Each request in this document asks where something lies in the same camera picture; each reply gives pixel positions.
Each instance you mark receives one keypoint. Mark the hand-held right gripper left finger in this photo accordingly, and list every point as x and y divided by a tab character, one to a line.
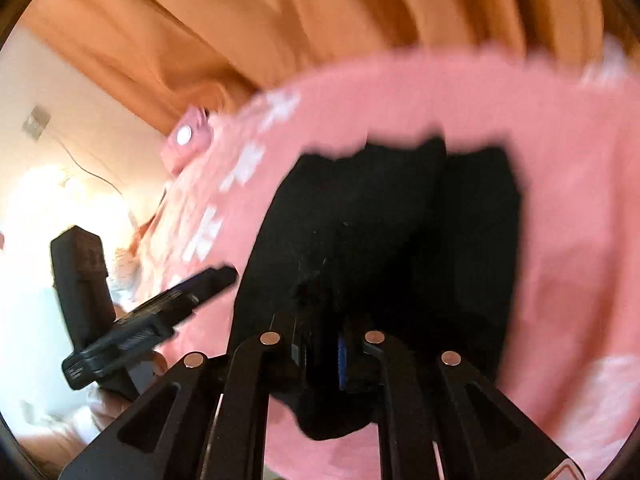
250	375

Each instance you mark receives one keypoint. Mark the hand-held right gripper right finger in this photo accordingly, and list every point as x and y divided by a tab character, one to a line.
343	365

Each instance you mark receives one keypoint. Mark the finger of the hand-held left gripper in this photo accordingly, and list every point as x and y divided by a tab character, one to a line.
200	282

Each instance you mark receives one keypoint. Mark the black sweater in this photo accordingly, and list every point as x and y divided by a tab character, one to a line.
375	210

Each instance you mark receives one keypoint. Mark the person's left hand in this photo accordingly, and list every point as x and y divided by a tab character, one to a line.
105	407

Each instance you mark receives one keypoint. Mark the white round button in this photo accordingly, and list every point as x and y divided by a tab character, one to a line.
184	134

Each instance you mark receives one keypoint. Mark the orange curtain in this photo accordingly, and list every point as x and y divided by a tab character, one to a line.
250	10

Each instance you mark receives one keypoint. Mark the pink printed blanket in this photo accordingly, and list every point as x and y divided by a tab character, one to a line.
575	210

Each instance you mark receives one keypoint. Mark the wall outlet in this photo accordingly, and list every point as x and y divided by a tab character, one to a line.
36	121

